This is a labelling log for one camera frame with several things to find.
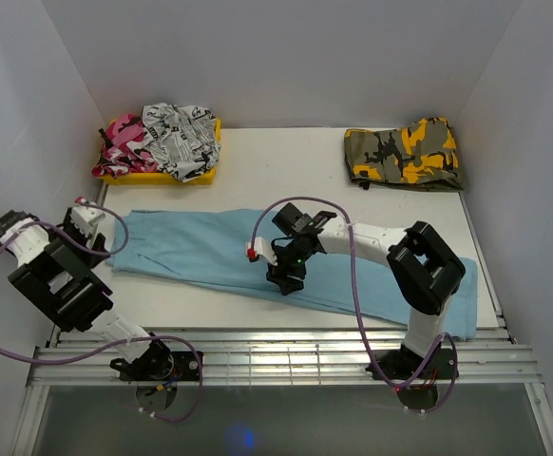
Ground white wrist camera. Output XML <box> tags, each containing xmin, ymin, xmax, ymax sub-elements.
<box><xmin>245</xmin><ymin>237</ymin><xmax>277</xmax><ymax>266</ymax></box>
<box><xmin>70</xmin><ymin>197</ymin><xmax>105</xmax><ymax>237</ymax></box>

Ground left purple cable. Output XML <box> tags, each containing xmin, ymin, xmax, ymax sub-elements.
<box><xmin>0</xmin><ymin>202</ymin><xmax>205</xmax><ymax>424</ymax></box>

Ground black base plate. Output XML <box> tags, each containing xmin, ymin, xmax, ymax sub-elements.
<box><xmin>109</xmin><ymin>351</ymin><xmax>204</xmax><ymax>382</ymax></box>
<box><xmin>373</xmin><ymin>347</ymin><xmax>459</xmax><ymax>381</ymax></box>

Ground camouflage yellow green trousers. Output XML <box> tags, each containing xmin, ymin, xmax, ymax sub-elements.
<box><xmin>344</xmin><ymin>117</ymin><xmax>464</xmax><ymax>192</ymax></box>

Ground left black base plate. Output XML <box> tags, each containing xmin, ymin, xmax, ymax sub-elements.
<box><xmin>109</xmin><ymin>351</ymin><xmax>204</xmax><ymax>382</ymax></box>

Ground yellow plastic tray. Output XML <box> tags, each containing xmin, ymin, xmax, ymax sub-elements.
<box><xmin>99</xmin><ymin>118</ymin><xmax>223</xmax><ymax>187</ymax></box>

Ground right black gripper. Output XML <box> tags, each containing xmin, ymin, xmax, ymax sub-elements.
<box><xmin>265</xmin><ymin>237</ymin><xmax>312</xmax><ymax>295</ymax></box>

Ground pink camouflage trousers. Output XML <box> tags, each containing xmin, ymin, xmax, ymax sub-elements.
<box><xmin>91</xmin><ymin>114</ymin><xmax>159</xmax><ymax>179</ymax></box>

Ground white black print trousers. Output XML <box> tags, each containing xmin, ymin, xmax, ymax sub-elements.
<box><xmin>142</xmin><ymin>103</ymin><xmax>220</xmax><ymax>182</ymax></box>

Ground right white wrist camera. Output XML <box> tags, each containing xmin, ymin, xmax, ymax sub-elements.
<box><xmin>245</xmin><ymin>237</ymin><xmax>277</xmax><ymax>266</ymax></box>

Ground aluminium rail frame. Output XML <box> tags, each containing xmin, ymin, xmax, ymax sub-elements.
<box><xmin>13</xmin><ymin>184</ymin><xmax>553</xmax><ymax>455</ymax></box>

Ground light blue trousers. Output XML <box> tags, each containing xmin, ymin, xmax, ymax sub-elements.
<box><xmin>105</xmin><ymin>208</ymin><xmax>478</xmax><ymax>341</ymax></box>

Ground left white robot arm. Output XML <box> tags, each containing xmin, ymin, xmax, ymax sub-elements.
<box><xmin>0</xmin><ymin>199</ymin><xmax>175</xmax><ymax>381</ymax></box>

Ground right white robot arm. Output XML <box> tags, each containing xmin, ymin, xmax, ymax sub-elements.
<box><xmin>247</xmin><ymin>203</ymin><xmax>466</xmax><ymax>383</ymax></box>

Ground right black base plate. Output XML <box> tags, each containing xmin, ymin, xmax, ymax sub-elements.
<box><xmin>373</xmin><ymin>347</ymin><xmax>459</xmax><ymax>381</ymax></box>

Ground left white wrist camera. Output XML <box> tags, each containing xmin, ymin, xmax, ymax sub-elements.
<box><xmin>70</xmin><ymin>197</ymin><xmax>105</xmax><ymax>237</ymax></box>

